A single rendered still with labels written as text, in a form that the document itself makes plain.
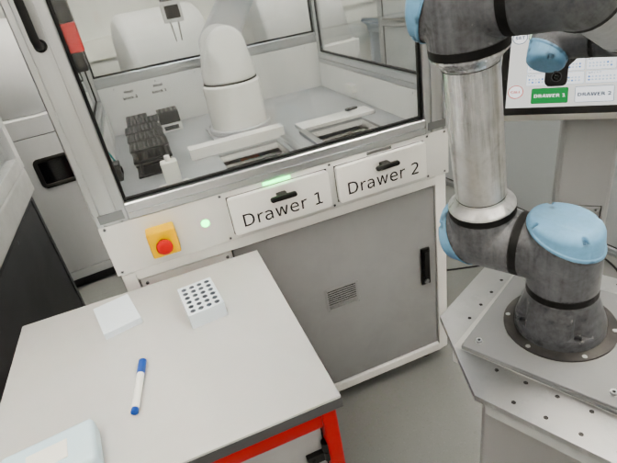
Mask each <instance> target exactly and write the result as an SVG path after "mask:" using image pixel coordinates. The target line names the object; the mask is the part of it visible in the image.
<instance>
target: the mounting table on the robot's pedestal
mask: <svg viewBox="0 0 617 463"><path fill-rule="evenodd" d="M511 276H512V274H509V273H505V272H501V271H498V270H494V269H490V268H486V267H484V268H483V269H482V271H481V272H480V273H479V274H478V275H477V276H476V277H475V278H474V279H473V281H472V282H471V283H470V284H469V285H468V286H467V287H466V288H465V289H464V291H463V292H462V293H461V294H460V295H459V296H458V297H457V298H456V299H455V300H454V302H453V303H452V304H451V305H450V306H449V307H448V308H447V309H446V310H445V312H444V313H443V314H442V315H441V316H440V321H441V323H442V326H443V328H444V331H445V333H446V335H447V338H448V340H449V342H450V344H451V347H452V348H454V354H455V356H456V359H457V361H458V363H459V366H460V368H461V369H462V372H463V374H464V376H465V378H466V382H467V384H468V387H469V388H470V390H471V393H472V395H473V397H474V400H475V401H478V402H480V403H482V404H484V405H486V407H485V414H487V415H489V416H491V417H493V418H495V419H497V420H499V421H501V422H503V423H505V424H507V425H509V426H511V427H513V428H515V429H517V430H519V431H521V432H523V433H525V434H527V435H529V436H531V437H533V438H535V439H537V440H539V441H541V442H543V443H545V444H547V445H549V446H551V447H553V448H555V449H557V450H558V451H560V452H562V453H564V454H566V455H568V456H570V457H572V458H574V459H576V460H578V461H580V462H582V463H617V416H615V415H613V414H611V413H608V412H605V411H603V410H601V409H599V408H597V407H594V406H592V405H590V404H587V403H585V402H584V401H580V400H578V399H575V398H573V397H571V396H568V395H566V394H565V393H562V392H560V391H558V390H554V389H552V388H549V387H547V386H545V385H543V384H541V383H539V382H536V381H534V380H532V379H529V378H526V377H524V376H522V375H520V374H517V373H515V372H513V371H510V370H508V369H507V368H504V367H501V366H498V365H496V364H494V363H491V362H489V361H487V360H485V359H483V358H481V357H478V356H475V355H472V354H470V353H468V352H466V351H464V350H462V349H459V348H457V347H455V346H454V345H455V344H456V343H457V342H458V341H459V339H460V338H461V337H462V336H463V334H464V333H465V332H466V331H467V329H468V328H469V327H470V326H471V325H472V323H473V322H474V321H475V320H476V318H477V317H478V316H479V315H480V313H481V312H482V311H483V310H484V309H485V308H486V307H487V305H488V304H489V303H490V302H491V301H492V300H493V298H494V297H495V296H496V295H497V293H498V292H499V291H500V290H501V288H502V287H503V286H504V285H505V283H506V282H507V281H508V280H509V279H510V277H511ZM600 289H601V290H605V291H608V292H611V293H615V294H617V278H614V277H608V276H604V275H602V280H601V287H600Z"/></svg>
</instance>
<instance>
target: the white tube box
mask: <svg viewBox="0 0 617 463"><path fill-rule="evenodd" d="M177 291H178V294H179V297H180V299H181V301H182V304H183V306H184V308H185V312H186V314H187V317H188V319H189V321H190V323H191V325H192V328H193V329H195V328H197V327H200V326H202V325H204V324H207V323H209V322H213V321H215V320H217V319H219V318H222V317H224V316H226V315H228V313H227V309H226V306H225V303H224V301H223V299H222V297H221V296H220V294H219V292H218V290H217V289H216V287H215V285H214V283H213V281H212V280H211V278H210V277H208V278H205V279H203V280H200V281H197V282H196V283H193V284H191V285H188V286H185V287H183V288H179V289H178V290H177Z"/></svg>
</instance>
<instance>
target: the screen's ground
mask: <svg viewBox="0 0 617 463"><path fill-rule="evenodd" d="M528 46H529V38H528V44H524V45H513V46H510V66H509V76H508V85H524V93H523V99H507V97H506V107H505V108H520V107H573V106H601V105H617V83H598V84H580V85H562V86H547V85H545V86H526V87H525V80H526V69H527V63H526V55H527V50H528ZM585 85H615V92H614V101H606V102H580V103H574V96H575V86H585ZM566 86H569V88H568V101H567V103H555V104H531V92H532V88H547V87H566Z"/></svg>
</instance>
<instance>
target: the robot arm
mask: <svg viewBox="0 0 617 463"><path fill-rule="evenodd" d="M405 20H406V26H407V30H408V33H409V35H410V36H411V38H412V39H413V40H414V41H416V42H419V44H426V46H427V53H428V59H429V62H430V63H432V64H433V65H435V66H437V67H438V68H440V70H441V78H442V86H443V100H444V108H445V116H446V123H447V130H448V139H449V146H450V154H451V162H452V169H453V177H454V192H455V194H454V195H453V196H452V197H451V198H450V200H449V203H448V204H447V205H446V206H445V207H444V209H443V212H442V214H441V217H440V221H439V222H440V223H441V225H440V227H439V231H438V232H439V240H440V244H441V246H442V248H443V251H444V252H445V253H446V254H447V255H448V256H449V257H451V258H453V259H455V260H458V261H460V262H462V263H464V264H468V265H479V266H483V267H486V268H490V269H494V270H498V271H501V272H505V273H509V274H512V275H515V276H519V277H526V283H525V289H524V291H523V293H522V295H521V297H520V299H519V301H518V303H517V305H516V307H515V312H514V322H515V325H516V327H517V329H518V331H519V332H520V333H521V335H522V336H523V337H525V338H526V339H527V340H528V341H530V342H531V343H533V344H536V345H538V346H540V347H542V348H545V349H548V350H552V351H556V352H563V353H576V352H582V351H586V350H590V349H591V348H593V347H595V346H597V345H599V344H600V343H601V342H602V341H603V340H604V338H605V337H606V333H607V327H608V319H607V315H606V312H605V309H604V307H603V305H602V302H601V299H600V287H601V280H602V273H603V266H604V259H605V256H606V254H607V249H608V248H607V243H606V242H607V230H606V227H605V225H604V223H603V221H602V220H601V219H599V218H598V216H597V215H596V214H594V213H593V212H591V211H590V210H588V209H584V208H582V207H580V206H577V205H573V204H568V203H562V202H553V203H552V205H551V204H548V203H544V204H541V205H538V206H536V207H534V208H533V209H531V211H526V210H519V209H517V198H516V196H515V194H514V193H513V192H512V191H510V190H509V189H508V188H507V176H506V155H505V135H504V115H503V94H502V74H501V56H502V55H503V54H504V53H505V52H506V50H507V49H508V48H509V47H510V46H511V41H512V36H520V35H531V34H532V37H531V39H530V40H529V46H528V50H527V55H526V63H527V64H528V66H529V67H530V68H532V69H533V70H535V71H537V72H541V73H545V75H544V83H545V84H546V85H547V86H562V85H565V84H566V83H567V75H568V66H569V65H570V64H571V63H572V62H574V61H575V60H576V59H579V58H599V57H617V0H406V3H405Z"/></svg>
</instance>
